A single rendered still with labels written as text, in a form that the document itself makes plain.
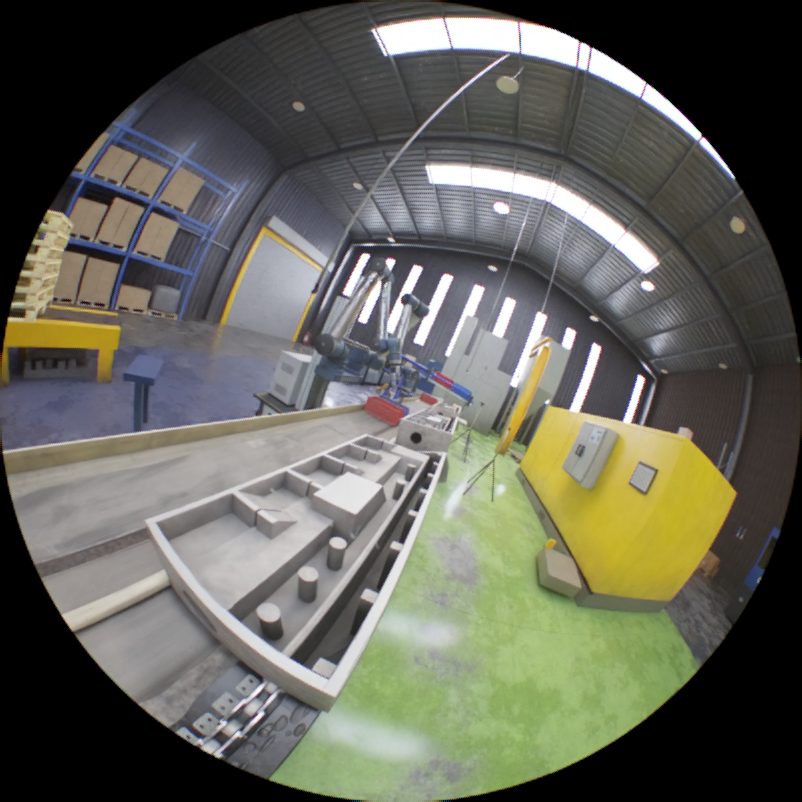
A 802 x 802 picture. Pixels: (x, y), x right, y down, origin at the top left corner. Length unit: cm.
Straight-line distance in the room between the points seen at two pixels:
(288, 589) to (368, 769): 108
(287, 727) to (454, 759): 110
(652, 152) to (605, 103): 174
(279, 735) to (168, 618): 28
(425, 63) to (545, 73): 308
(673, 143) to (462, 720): 988
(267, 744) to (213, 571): 32
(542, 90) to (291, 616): 925
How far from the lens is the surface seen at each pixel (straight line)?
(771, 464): 1194
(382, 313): 230
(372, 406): 212
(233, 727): 51
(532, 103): 907
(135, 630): 60
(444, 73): 885
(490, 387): 963
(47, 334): 336
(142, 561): 66
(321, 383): 297
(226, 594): 40
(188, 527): 50
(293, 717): 52
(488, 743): 164
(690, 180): 932
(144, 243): 890
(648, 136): 897
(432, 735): 148
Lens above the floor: 129
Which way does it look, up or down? 9 degrees down
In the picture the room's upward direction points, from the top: 24 degrees clockwise
